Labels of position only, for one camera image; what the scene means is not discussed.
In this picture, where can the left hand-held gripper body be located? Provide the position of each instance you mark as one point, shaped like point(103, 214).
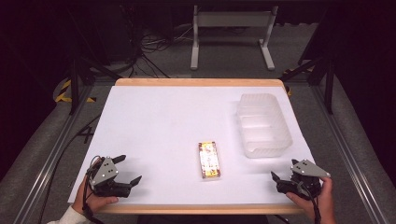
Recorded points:
point(104, 171)

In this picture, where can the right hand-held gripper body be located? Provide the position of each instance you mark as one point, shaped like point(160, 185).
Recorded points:
point(308, 170)

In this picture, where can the person's left hand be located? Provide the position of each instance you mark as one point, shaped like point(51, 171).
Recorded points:
point(92, 202)

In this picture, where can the person's right hand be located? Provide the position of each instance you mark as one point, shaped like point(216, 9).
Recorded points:
point(323, 202)

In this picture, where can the clear plastic container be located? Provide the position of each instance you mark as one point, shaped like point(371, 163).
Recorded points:
point(264, 124)

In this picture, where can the white table cover sheet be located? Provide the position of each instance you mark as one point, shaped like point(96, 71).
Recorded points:
point(162, 130)

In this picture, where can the yellow printed snack box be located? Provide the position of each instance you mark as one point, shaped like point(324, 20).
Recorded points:
point(209, 159)

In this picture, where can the yellow black hazard tape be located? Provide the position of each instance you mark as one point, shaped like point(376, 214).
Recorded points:
point(63, 92)
point(288, 90)

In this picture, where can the black metal stand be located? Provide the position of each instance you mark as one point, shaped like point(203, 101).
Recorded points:
point(323, 74)
point(74, 77)

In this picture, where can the aluminium frame rail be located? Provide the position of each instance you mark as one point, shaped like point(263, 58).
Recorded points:
point(53, 158)
point(348, 155)

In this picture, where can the white metal table frame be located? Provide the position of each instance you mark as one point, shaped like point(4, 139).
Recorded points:
point(233, 20)

